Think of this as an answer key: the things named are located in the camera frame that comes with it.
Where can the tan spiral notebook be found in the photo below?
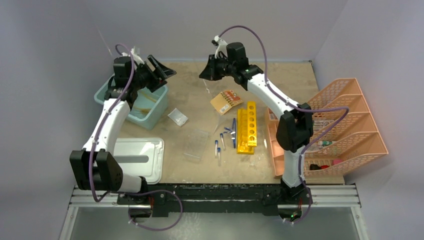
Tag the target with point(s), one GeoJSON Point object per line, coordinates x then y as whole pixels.
{"type": "Point", "coordinates": [225, 100]}

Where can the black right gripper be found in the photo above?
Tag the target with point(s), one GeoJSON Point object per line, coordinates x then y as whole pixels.
{"type": "Point", "coordinates": [210, 71]}

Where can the teal plastic bin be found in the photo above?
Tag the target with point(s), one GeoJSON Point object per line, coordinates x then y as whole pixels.
{"type": "Point", "coordinates": [148, 122]}

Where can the yellow rubber tube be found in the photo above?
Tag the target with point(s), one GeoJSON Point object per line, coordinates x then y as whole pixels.
{"type": "Point", "coordinates": [148, 97]}

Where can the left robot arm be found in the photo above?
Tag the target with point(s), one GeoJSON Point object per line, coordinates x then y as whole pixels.
{"type": "Point", "coordinates": [94, 165]}

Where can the brown test tube brush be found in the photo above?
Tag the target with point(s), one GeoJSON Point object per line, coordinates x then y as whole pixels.
{"type": "Point", "coordinates": [143, 111]}

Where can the clear plastic funnel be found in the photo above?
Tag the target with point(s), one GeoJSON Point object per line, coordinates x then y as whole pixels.
{"type": "Point", "coordinates": [220, 120]}

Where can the yellow test tube rack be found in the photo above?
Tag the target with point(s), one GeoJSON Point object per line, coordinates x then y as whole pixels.
{"type": "Point", "coordinates": [246, 133]}

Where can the white plastic bin lid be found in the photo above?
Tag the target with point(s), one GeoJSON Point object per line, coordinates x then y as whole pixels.
{"type": "Point", "coordinates": [141, 157]}

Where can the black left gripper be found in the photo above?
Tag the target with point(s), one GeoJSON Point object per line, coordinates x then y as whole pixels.
{"type": "Point", "coordinates": [162, 72]}

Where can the clear glass tube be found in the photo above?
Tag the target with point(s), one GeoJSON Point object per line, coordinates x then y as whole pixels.
{"type": "Point", "coordinates": [206, 87]}

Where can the white plastic pouch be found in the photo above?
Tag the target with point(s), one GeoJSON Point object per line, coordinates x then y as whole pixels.
{"type": "Point", "coordinates": [178, 117]}

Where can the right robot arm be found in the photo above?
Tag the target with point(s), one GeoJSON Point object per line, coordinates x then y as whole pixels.
{"type": "Point", "coordinates": [295, 127]}

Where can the aluminium rail frame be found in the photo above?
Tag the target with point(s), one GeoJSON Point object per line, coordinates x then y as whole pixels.
{"type": "Point", "coordinates": [267, 199]}

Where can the orange plastic file organizer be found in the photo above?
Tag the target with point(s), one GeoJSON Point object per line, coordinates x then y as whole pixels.
{"type": "Point", "coordinates": [355, 141]}

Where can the blue capped test tube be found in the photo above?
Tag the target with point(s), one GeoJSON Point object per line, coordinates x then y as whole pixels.
{"type": "Point", "coordinates": [219, 157]}
{"type": "Point", "coordinates": [222, 141]}
{"type": "Point", "coordinates": [216, 143]}

